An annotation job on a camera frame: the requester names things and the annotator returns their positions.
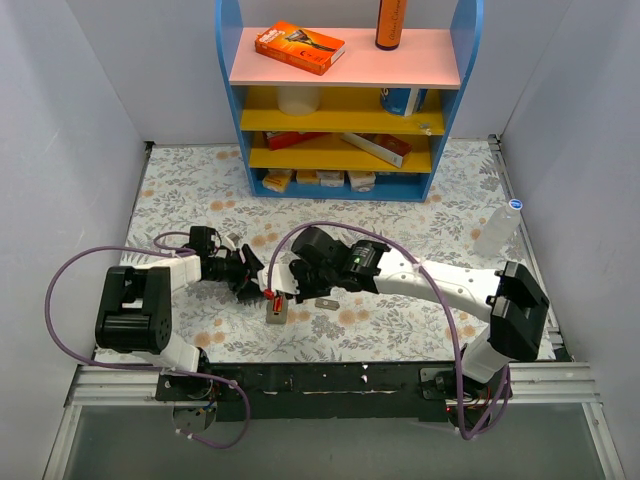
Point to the orange razor box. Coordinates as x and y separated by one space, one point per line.
300 47

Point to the red yellow battery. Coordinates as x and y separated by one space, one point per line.
278 303

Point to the grey battery cover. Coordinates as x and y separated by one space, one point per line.
327 304

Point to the red box left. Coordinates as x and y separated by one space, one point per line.
276 140

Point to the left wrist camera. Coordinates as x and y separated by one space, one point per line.
231 239

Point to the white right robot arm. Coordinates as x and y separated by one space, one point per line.
509 300

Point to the red white long box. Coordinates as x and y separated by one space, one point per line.
385 147

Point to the orange bottle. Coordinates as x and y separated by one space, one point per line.
390 23

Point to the floral tablecloth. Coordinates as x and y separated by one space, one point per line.
186 186

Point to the yellow soap box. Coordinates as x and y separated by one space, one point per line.
277 180

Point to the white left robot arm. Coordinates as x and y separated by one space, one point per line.
135 312

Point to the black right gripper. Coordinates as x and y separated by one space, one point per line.
302 279

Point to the grey remote control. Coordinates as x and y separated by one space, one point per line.
277 317

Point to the blue white can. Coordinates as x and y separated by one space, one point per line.
402 102

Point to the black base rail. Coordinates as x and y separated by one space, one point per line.
425 391

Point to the white cup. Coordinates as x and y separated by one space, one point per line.
298 101

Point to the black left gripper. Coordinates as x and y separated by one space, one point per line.
240 272

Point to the white soap box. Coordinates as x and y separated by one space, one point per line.
361 181

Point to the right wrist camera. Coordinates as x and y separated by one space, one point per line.
279 280

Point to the clear plastic water bottle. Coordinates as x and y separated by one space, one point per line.
499 228

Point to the blue shelf unit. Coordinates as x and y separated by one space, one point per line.
439 60

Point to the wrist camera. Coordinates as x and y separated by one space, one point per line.
279 280
231 239

